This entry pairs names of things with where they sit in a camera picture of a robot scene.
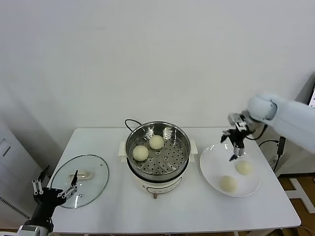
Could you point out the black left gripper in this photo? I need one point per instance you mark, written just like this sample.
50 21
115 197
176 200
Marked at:
49 196

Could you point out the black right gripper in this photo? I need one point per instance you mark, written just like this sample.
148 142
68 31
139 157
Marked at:
238 137

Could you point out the white steamed baozi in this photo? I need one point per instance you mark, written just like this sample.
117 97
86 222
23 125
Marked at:
228 183
140 153
243 168
156 142

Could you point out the round glass pot lid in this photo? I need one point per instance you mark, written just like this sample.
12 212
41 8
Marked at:
93 172

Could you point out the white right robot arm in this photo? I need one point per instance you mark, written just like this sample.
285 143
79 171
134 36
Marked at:
290 118

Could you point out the steel perforated steamer basket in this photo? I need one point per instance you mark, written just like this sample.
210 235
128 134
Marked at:
157 129

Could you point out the white round plate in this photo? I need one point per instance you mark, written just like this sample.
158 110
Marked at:
214 167

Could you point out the white side desk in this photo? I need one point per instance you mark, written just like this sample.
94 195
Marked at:
265 167

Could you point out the white electric cooking pot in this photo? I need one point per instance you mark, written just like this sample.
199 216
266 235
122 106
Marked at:
160 188

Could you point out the black laptop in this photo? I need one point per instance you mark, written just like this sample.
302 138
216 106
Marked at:
312 97

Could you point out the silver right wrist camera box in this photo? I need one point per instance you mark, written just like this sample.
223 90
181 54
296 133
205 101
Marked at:
236 120

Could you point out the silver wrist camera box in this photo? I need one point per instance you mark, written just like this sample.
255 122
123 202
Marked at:
236 120
29 231

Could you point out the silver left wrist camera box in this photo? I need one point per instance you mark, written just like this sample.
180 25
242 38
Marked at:
29 231

